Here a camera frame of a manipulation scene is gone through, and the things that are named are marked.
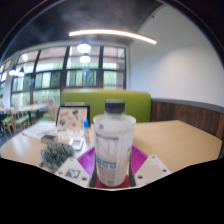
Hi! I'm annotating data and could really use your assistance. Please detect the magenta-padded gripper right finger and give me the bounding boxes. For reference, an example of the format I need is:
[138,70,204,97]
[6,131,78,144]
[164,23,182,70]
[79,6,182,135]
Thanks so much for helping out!
[128,144,172,189]

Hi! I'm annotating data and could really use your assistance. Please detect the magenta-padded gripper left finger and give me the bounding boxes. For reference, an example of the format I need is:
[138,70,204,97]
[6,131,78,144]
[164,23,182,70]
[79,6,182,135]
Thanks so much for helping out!
[54,146,98,189]

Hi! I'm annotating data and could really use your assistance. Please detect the clear plastic drink bottle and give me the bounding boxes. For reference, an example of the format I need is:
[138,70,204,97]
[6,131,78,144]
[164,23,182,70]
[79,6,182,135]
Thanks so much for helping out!
[92,98,137,187]

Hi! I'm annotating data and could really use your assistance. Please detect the speckled green-white cup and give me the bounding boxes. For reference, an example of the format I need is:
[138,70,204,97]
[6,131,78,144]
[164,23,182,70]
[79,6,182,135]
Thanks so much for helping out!
[39,142,76,173]

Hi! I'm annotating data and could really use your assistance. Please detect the white remote control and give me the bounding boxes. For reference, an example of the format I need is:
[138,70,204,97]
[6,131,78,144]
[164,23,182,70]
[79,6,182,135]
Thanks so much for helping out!
[69,136,85,152]

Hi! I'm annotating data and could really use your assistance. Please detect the small dark box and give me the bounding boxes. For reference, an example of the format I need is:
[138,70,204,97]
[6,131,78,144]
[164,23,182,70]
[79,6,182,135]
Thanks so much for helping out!
[40,134,59,144]

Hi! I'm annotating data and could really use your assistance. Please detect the small blue-capped bottle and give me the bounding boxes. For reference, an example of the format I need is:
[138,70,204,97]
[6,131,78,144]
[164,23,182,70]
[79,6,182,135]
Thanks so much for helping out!
[83,119,91,138]

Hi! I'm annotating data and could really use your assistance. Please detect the black tablet with stickers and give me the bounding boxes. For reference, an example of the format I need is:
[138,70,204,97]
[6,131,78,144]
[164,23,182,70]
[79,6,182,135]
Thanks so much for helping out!
[55,104,92,133]

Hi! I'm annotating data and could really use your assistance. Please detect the white paper sheets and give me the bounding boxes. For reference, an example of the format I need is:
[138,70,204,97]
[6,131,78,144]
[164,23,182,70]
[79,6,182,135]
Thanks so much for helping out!
[21,120,58,140]

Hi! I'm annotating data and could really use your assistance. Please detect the green upholstered bench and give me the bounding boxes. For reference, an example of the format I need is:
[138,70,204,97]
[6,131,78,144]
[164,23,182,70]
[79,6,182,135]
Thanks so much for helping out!
[60,88,152,124]

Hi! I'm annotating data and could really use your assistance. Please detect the wooden chairs with green seats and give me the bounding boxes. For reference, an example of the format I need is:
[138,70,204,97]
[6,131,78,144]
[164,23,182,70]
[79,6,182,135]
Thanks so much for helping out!
[0,106,59,136]

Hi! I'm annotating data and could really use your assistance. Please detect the wooden dining table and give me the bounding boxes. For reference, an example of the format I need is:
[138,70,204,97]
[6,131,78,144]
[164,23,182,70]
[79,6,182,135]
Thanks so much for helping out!
[16,103,49,116]

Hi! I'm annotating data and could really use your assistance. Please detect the pendant ceiling lamps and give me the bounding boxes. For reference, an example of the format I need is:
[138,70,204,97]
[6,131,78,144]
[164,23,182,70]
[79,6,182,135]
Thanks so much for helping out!
[8,41,93,78]

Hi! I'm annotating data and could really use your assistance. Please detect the curved linear ceiling light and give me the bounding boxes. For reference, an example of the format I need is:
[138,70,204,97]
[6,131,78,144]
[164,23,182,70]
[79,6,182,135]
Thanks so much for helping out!
[68,29,158,46]

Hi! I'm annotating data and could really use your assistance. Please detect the dark-framed window wall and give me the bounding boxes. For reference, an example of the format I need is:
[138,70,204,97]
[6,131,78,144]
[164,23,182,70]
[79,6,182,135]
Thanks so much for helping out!
[0,44,128,108]

